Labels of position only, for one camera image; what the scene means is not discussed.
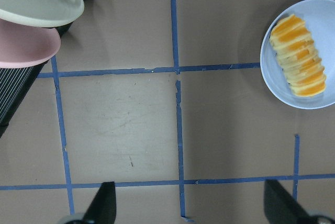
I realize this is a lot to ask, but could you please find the striped bread roll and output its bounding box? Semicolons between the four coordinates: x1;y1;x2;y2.
270;14;327;97

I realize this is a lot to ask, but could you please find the cream plate in rack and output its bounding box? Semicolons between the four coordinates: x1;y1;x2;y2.
1;0;84;28

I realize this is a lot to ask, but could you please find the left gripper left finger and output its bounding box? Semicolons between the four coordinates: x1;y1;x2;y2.
59;181;117;224

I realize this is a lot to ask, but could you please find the black dish rack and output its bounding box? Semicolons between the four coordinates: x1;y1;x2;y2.
0;0;104;138

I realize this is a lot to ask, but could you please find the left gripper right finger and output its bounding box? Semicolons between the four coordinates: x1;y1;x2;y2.
263;180;334;224

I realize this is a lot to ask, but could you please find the blue plate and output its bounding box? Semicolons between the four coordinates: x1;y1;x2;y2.
260;0;334;109

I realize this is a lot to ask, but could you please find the pink plate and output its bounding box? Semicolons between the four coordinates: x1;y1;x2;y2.
1;20;61;69

